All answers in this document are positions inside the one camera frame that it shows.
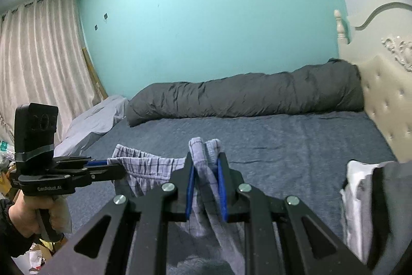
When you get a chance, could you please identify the grey folded garment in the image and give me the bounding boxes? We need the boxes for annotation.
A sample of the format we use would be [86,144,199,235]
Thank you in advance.
[360,162,412,272]

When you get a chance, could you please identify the cream tufted headboard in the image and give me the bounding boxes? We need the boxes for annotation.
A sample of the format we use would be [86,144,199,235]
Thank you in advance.
[338,1,412,163]

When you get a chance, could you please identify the wooden plank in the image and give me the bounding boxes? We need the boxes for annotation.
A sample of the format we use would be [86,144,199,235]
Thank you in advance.
[82,48,108,100]

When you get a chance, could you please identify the person's left hand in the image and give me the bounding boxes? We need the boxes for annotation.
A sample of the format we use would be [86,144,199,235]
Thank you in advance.
[8,193,72,238]

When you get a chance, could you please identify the person's left forearm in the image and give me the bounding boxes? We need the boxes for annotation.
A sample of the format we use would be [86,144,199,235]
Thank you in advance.
[0,198,39,259]

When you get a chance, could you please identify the dark grey rolled duvet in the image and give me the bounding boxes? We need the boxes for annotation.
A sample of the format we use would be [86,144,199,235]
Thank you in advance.
[125,59,365,127]

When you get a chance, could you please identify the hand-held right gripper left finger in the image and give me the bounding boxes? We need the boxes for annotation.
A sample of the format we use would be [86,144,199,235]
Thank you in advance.
[48,152,197,275]

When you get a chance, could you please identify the pile of bags and papers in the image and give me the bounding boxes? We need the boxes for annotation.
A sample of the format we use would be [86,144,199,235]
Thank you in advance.
[0,114,20,195]

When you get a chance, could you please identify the light grey sheet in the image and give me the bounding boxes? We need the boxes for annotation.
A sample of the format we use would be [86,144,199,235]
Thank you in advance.
[53,95,129,157]

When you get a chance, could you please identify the cream bedpost finial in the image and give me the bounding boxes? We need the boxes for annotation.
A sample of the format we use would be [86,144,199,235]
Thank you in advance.
[333,9,351,45]

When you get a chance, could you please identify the light blue plaid shorts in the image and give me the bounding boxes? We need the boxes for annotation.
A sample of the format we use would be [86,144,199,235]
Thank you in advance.
[107,137,255,275]

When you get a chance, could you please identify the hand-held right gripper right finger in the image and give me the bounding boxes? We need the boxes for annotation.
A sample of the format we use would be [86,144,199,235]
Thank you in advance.
[217,152,371,275]

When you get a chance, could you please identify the cream pleated curtain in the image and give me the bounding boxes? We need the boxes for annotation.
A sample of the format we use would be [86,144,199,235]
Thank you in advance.
[0,0,104,147]

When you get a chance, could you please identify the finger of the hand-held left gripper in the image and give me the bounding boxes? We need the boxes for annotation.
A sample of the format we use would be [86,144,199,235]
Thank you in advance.
[69,164,125,184]
[53,156,109,171]

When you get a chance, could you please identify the blue-grey speckled bedspread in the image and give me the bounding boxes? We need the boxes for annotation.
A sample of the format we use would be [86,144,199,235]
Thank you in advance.
[61,111,400,275]

